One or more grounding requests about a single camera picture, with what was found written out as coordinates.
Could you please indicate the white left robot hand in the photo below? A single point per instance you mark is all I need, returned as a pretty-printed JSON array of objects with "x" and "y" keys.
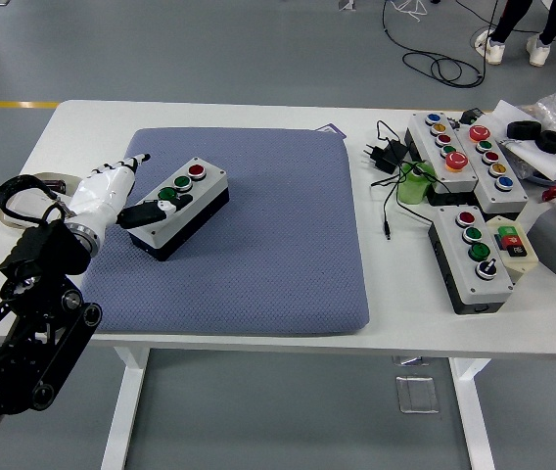
[{"x": 104, "y": 193}]

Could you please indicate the grey four-button control box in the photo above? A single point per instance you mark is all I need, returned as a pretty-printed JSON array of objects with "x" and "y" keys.
[
  {"x": 493, "y": 289},
  {"x": 209, "y": 186}
]

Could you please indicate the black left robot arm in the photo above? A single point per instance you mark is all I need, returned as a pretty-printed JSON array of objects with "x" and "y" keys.
[{"x": 38, "y": 313}]

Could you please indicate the grey five-button emergency-stop box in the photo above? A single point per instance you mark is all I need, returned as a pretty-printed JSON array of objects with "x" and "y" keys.
[
  {"x": 460, "y": 180},
  {"x": 513, "y": 198}
]

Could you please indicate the small dark object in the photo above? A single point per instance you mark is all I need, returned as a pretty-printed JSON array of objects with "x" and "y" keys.
[{"x": 55, "y": 185}]

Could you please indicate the blue-grey padded mat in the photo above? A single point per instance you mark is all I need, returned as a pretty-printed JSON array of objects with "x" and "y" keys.
[{"x": 268, "y": 245}]

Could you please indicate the white table leg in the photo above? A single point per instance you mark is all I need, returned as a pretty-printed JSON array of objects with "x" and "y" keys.
[
  {"x": 121, "y": 416},
  {"x": 474, "y": 431}
]

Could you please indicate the purple-edged card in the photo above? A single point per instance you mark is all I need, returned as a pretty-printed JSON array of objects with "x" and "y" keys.
[{"x": 332, "y": 128}]

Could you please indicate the black power adapter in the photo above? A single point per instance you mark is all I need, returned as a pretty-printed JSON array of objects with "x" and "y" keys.
[{"x": 385, "y": 155}]

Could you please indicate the green plastic cup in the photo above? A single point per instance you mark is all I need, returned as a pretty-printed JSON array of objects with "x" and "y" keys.
[{"x": 410, "y": 191}]

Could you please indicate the small metal floor plate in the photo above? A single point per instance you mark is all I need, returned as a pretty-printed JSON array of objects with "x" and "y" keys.
[{"x": 410, "y": 361}]

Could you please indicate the metal floor outlet plate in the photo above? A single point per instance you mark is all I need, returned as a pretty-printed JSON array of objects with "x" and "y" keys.
[{"x": 417, "y": 394}]

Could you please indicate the small black device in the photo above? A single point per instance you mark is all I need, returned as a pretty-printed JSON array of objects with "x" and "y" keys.
[{"x": 470, "y": 116}]

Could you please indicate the white paper sheet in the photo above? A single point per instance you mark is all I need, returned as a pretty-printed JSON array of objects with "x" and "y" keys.
[{"x": 503, "y": 115}]

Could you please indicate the person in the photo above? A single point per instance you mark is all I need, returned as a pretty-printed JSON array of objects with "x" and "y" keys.
[{"x": 505, "y": 19}]

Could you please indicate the red valve knob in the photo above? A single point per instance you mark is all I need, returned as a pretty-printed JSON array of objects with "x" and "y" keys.
[{"x": 554, "y": 190}]

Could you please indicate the cream three-key switch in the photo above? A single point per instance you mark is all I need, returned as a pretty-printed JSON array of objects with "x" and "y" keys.
[{"x": 523, "y": 262}]

